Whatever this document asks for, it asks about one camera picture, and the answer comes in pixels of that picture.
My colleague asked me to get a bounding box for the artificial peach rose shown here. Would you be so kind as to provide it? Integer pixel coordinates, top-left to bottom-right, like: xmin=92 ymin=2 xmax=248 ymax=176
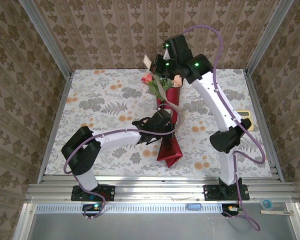
xmin=171 ymin=74 xmax=184 ymax=88

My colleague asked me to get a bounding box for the dark red wrapping cloth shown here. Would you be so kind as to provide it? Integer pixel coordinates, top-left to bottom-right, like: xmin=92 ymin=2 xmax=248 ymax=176
xmin=155 ymin=86 xmax=184 ymax=169

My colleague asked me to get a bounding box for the cream ribbon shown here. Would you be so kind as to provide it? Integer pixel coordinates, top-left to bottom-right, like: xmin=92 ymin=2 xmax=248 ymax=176
xmin=142 ymin=54 xmax=185 ymax=132

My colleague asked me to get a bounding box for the white floral tablecloth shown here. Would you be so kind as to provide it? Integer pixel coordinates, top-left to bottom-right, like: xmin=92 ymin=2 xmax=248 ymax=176
xmin=44 ymin=68 xmax=274 ymax=179

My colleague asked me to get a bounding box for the yellow calculator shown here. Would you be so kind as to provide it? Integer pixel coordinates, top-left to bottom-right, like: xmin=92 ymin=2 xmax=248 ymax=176
xmin=236 ymin=109 xmax=255 ymax=132

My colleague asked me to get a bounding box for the grey metal shelf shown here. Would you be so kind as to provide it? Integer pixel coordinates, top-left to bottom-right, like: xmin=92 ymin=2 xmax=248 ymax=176
xmin=13 ymin=202 xmax=300 ymax=240

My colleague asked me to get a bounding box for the black electronics board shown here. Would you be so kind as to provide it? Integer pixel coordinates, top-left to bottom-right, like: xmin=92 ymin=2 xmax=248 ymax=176
xmin=82 ymin=203 xmax=103 ymax=218
xmin=221 ymin=203 xmax=242 ymax=218

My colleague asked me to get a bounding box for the blue tape roll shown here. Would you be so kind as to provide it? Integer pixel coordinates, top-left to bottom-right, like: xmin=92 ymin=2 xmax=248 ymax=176
xmin=259 ymin=198 xmax=274 ymax=210

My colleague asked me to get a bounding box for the wooden stick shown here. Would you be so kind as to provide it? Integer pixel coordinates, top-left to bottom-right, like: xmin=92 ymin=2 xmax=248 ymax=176
xmin=260 ymin=210 xmax=295 ymax=215

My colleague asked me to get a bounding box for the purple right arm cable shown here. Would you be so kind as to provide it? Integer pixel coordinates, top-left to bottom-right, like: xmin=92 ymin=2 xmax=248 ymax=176
xmin=182 ymin=24 xmax=269 ymax=232

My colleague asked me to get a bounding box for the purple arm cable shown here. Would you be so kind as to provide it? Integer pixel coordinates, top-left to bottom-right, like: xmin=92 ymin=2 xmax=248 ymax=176
xmin=182 ymin=24 xmax=269 ymax=232
xmin=64 ymin=103 xmax=185 ymax=221

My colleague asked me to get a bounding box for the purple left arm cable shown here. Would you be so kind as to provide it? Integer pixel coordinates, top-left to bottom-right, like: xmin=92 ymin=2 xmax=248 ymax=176
xmin=64 ymin=103 xmax=185 ymax=221

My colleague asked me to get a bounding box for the aluminium front rail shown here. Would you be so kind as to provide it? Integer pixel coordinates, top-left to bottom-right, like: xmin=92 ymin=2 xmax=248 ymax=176
xmin=24 ymin=174 xmax=300 ymax=204

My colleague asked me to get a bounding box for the aluminium side rail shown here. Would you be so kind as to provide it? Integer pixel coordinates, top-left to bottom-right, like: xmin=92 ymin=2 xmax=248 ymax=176
xmin=243 ymin=69 xmax=286 ymax=183
xmin=36 ymin=71 xmax=74 ymax=183

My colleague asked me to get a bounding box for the aluminium frame post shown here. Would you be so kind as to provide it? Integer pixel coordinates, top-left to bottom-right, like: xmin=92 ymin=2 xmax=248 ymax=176
xmin=245 ymin=0 xmax=295 ymax=75
xmin=18 ymin=0 xmax=73 ymax=79

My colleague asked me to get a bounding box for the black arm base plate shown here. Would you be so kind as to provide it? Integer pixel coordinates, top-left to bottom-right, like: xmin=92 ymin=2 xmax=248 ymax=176
xmin=70 ymin=185 xmax=116 ymax=202
xmin=202 ymin=184 xmax=250 ymax=202

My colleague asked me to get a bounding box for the white slotted cable duct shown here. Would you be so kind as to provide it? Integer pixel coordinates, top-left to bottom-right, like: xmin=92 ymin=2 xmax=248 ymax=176
xmin=34 ymin=203 xmax=224 ymax=214

